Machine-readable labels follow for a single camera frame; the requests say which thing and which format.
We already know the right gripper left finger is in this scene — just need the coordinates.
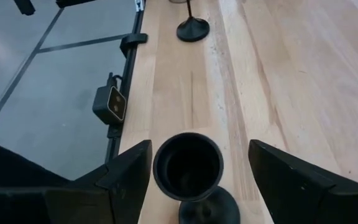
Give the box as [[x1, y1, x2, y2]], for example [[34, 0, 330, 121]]
[[0, 139, 154, 224]]

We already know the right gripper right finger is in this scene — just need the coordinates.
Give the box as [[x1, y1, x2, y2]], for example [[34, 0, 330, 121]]
[[248, 139, 358, 224]]

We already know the black metal candlestick holder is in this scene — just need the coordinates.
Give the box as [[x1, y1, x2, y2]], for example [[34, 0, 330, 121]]
[[153, 132, 241, 224], [176, 0, 211, 43]]

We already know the small black camera box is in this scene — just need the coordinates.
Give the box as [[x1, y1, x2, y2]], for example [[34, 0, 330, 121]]
[[92, 72, 127, 126]]

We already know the black aluminium frame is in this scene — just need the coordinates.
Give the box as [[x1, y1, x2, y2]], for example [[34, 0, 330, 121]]
[[104, 0, 147, 164]]

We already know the black cable clip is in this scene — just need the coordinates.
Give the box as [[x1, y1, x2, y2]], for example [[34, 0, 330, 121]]
[[119, 32, 149, 58]]

